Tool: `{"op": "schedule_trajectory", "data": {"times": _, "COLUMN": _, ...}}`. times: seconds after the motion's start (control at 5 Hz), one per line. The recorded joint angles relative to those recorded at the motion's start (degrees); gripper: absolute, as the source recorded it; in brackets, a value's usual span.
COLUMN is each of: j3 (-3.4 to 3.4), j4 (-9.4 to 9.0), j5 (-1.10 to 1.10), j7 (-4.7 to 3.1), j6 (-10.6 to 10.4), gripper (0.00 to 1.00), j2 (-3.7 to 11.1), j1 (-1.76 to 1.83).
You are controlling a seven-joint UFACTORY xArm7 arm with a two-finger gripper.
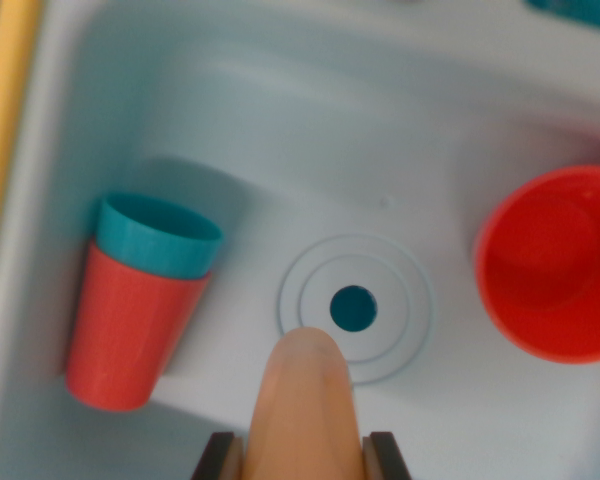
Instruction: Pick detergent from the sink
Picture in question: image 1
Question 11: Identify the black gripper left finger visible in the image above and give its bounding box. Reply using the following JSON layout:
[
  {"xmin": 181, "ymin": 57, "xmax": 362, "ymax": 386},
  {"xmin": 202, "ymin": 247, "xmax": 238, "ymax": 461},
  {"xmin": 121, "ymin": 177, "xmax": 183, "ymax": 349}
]
[{"xmin": 192, "ymin": 432, "xmax": 246, "ymax": 480}]

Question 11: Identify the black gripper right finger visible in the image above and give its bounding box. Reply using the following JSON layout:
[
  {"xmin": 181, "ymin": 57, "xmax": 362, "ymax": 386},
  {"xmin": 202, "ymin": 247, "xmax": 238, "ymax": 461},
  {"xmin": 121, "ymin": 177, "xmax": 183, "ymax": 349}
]
[{"xmin": 362, "ymin": 432, "xmax": 411, "ymax": 480}]

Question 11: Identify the light blue toy sink unit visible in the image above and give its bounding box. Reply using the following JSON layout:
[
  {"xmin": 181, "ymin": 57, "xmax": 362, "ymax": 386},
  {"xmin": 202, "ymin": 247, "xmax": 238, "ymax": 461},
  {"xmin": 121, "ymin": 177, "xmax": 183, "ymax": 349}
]
[{"xmin": 0, "ymin": 0, "xmax": 600, "ymax": 480}]

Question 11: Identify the red plastic cup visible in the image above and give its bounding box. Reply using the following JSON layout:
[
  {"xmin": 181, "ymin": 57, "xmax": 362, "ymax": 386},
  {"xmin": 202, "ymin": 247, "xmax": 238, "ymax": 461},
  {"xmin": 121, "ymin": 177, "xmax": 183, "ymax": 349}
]
[{"xmin": 64, "ymin": 242, "xmax": 214, "ymax": 412}]

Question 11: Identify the teal plastic cup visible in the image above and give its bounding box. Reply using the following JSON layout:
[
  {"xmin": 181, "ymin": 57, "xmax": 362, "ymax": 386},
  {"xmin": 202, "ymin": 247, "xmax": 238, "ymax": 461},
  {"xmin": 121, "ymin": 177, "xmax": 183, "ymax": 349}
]
[{"xmin": 98, "ymin": 192, "xmax": 225, "ymax": 281}]

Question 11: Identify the red plastic mug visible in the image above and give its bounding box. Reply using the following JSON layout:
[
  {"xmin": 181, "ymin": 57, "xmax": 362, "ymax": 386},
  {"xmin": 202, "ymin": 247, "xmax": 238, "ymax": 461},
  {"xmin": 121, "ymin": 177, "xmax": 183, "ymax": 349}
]
[{"xmin": 473, "ymin": 166, "xmax": 600, "ymax": 365}]

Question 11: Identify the yellow plastic dish rack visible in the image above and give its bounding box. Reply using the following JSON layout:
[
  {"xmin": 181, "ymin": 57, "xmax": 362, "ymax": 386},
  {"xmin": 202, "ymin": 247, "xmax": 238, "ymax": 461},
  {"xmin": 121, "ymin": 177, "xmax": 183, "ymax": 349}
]
[{"xmin": 0, "ymin": 0, "xmax": 46, "ymax": 296}]

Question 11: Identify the teal dish brush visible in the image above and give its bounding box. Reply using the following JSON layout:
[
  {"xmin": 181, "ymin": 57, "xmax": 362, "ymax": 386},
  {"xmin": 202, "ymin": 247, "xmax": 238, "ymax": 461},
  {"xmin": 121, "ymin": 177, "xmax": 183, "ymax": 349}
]
[{"xmin": 524, "ymin": 0, "xmax": 600, "ymax": 26}]

